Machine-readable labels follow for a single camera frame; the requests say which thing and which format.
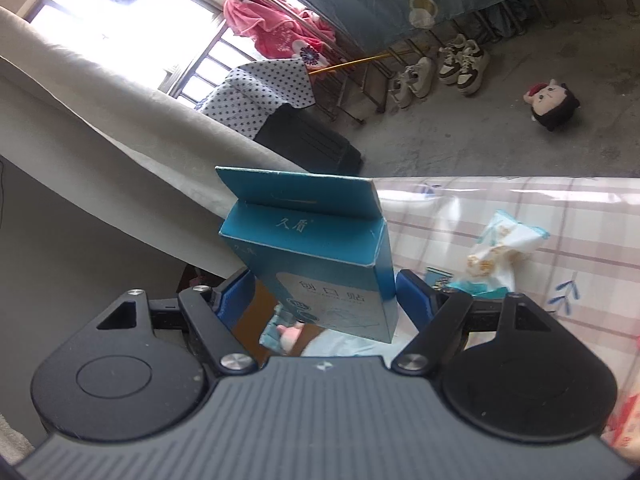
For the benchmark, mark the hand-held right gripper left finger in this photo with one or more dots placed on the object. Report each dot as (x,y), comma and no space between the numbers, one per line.
(232,300)

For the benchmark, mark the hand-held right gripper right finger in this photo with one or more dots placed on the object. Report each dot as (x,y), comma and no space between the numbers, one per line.
(415,300)

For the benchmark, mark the pink plush toy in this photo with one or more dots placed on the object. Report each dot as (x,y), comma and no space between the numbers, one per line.
(291,332)

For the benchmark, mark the white plastic bag teal print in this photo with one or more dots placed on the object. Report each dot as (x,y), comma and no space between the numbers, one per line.
(335,347)

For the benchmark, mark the teal blue paper box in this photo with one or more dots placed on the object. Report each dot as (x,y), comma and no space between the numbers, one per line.
(320,260)

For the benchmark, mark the white teal packet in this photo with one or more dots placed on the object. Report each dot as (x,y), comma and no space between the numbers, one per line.
(505,245)

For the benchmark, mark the plaid printed tablecloth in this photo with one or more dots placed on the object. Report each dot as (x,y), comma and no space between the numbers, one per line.
(575,240)

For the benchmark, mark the dark suitcase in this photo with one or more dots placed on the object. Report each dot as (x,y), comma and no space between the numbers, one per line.
(310,140)

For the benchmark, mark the metal rack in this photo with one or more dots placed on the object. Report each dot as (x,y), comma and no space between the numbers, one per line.
(379,102)

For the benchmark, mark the polka dot cloth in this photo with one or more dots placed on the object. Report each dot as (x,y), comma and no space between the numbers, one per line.
(250,95)

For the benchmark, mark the beige cloth sheet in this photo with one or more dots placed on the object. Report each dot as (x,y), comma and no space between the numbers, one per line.
(100,125)

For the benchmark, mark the dark haired plush doll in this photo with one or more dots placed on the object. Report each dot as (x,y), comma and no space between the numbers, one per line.
(552,105)

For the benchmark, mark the black-white sneakers pair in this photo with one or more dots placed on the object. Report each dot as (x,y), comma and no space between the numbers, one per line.
(451,60)

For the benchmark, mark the yellow stick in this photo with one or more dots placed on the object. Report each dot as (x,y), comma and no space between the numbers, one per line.
(350,62)

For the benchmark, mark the pink white tissue pack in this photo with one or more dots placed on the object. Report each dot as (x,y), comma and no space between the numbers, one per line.
(625,430)

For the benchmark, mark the pink garment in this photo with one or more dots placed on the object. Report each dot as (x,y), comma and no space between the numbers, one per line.
(270,30)

